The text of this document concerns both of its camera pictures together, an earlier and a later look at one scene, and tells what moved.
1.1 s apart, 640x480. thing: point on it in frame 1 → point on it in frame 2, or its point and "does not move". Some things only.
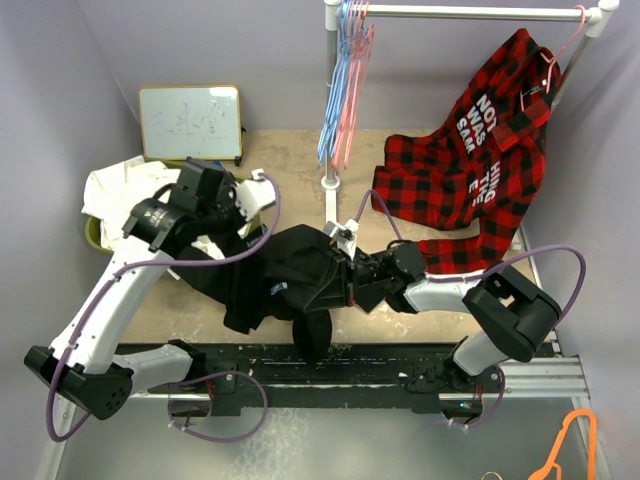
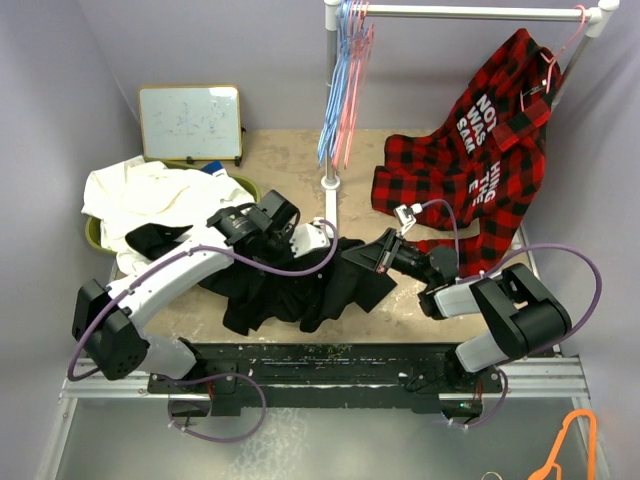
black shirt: [287, 273] does not move
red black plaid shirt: [483, 167] does not move
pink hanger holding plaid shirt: [552, 60] does not move
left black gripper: [226, 190] → [288, 255]
